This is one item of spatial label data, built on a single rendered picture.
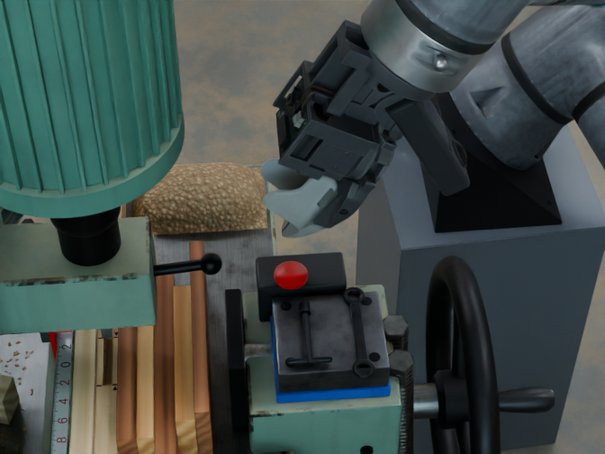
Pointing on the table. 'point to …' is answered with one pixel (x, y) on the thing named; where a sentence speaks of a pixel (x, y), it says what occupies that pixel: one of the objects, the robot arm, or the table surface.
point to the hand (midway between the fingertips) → (299, 226)
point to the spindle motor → (86, 104)
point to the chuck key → (307, 340)
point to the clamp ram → (238, 390)
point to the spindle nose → (89, 237)
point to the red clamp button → (291, 275)
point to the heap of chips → (205, 199)
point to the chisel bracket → (75, 282)
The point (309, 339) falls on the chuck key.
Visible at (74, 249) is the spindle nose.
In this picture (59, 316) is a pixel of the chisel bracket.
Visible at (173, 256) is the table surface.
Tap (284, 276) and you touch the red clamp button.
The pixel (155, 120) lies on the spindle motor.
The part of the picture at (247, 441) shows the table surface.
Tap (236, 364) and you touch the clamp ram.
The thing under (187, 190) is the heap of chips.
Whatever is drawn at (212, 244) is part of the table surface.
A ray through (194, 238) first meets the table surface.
